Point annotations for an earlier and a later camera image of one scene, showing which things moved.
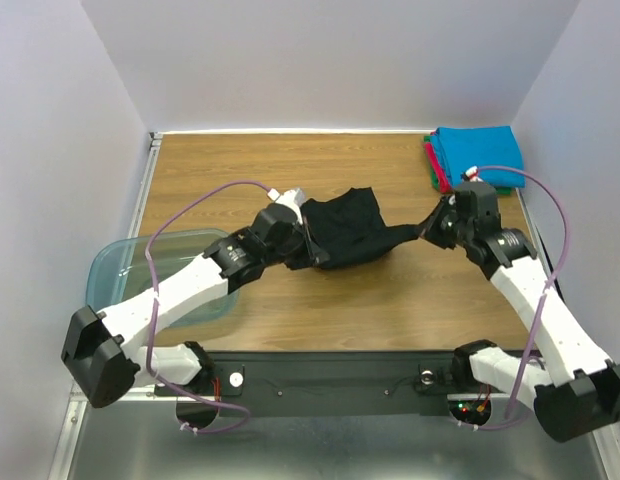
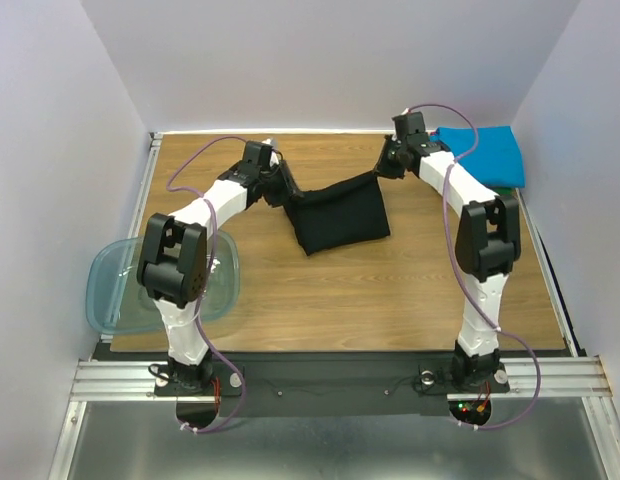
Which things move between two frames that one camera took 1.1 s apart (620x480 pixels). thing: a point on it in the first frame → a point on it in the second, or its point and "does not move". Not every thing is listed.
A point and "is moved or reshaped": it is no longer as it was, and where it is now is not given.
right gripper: [436, 223] → [384, 160]
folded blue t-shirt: [460, 147] does not move
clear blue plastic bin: [117, 271] does not move
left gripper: [308, 257] → [289, 187]
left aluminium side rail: [154, 147] does not move
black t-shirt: [348, 231] is moved or reshaped
